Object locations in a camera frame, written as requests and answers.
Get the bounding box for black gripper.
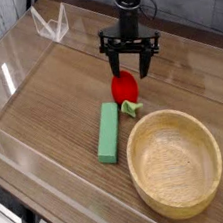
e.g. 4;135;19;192
98;25;161;79

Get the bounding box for red plush fruit green leaf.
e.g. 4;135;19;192
111;70;143;117

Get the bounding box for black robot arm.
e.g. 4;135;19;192
98;0;161;79

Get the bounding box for green rectangular block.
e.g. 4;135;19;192
97;102;119;164

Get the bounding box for wooden bowl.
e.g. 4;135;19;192
126;109;223;220

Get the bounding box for clear acrylic tray enclosure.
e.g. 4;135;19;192
0;5;223;223

